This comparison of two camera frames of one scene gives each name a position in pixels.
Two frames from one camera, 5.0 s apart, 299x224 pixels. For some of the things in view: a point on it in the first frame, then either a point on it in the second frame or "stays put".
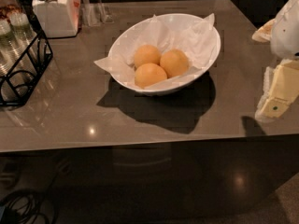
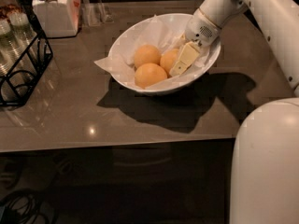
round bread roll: x=173 y=63 stays put
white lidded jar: x=57 y=10 stays put
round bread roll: x=147 y=54 stays put
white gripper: x=286 y=30 -> x=201 y=31
